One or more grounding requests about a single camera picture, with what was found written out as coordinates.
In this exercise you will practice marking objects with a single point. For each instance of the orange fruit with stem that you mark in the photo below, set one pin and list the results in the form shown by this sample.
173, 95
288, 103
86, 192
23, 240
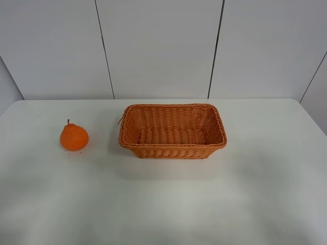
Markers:
73, 137

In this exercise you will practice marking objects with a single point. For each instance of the orange woven wicker basket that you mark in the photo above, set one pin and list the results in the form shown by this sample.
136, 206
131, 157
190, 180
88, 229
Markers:
172, 131

